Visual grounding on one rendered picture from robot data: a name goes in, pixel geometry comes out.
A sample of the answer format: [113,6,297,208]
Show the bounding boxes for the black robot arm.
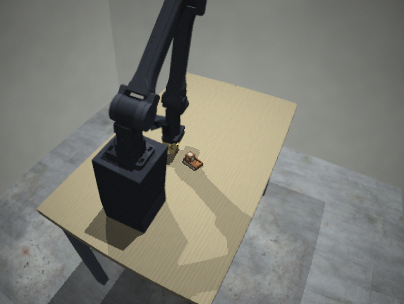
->
[106,0,207,170]

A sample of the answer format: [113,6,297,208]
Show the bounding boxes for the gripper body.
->
[162,121,185,144]

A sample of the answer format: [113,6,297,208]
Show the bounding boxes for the brown open tray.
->
[183,157,203,171]

